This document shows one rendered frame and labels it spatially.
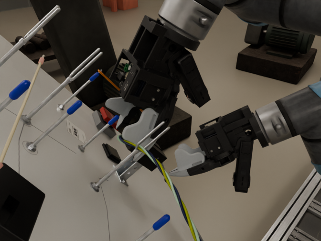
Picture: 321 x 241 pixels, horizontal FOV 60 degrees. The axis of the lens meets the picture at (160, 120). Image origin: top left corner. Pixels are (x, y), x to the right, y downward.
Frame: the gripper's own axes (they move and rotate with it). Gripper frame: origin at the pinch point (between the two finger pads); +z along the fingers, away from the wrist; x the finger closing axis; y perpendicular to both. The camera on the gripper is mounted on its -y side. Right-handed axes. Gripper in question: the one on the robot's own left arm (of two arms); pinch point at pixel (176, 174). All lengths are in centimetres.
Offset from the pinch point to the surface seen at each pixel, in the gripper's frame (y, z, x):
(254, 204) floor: -73, 7, -123
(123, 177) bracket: 6.3, 5.9, 10.2
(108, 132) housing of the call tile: 14.9, 11.2, -2.4
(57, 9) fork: 30.2, -6.3, 26.7
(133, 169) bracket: 6.8, 3.6, 9.4
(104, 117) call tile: 18.3, 9.8, -1.5
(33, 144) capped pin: 18.2, 4.2, 28.2
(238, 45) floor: 37, -38, -416
